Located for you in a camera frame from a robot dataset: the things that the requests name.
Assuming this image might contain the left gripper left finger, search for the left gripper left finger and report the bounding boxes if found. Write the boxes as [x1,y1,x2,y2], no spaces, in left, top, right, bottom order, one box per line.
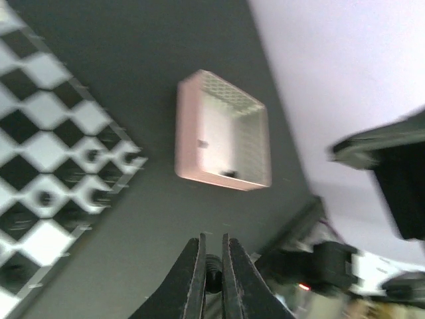
[130,233,207,319]

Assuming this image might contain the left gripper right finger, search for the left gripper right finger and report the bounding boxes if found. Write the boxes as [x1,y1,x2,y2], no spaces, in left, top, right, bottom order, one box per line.
[222,234,294,319]

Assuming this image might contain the black chess piece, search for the black chess piece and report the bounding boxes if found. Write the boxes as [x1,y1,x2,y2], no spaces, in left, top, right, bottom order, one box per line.
[118,151,140,166]
[35,189,58,208]
[82,148,102,164]
[205,254,222,294]

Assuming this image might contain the black chess pawn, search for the black chess pawn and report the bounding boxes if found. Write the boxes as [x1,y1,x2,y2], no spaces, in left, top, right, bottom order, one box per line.
[80,188,110,207]

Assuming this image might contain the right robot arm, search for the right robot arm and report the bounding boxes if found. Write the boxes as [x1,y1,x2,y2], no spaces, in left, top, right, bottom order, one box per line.
[329,109,424,241]

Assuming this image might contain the white second right arm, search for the white second right arm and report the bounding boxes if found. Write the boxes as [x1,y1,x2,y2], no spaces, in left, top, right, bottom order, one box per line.
[256,241,424,303]

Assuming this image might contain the pink metal tin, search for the pink metal tin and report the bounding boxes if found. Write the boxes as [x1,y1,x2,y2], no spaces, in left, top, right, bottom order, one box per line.
[175,70,272,191]

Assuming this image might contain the black and white chessboard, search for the black and white chessboard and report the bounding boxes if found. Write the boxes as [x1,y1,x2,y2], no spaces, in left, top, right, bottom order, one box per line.
[1,1,147,318]

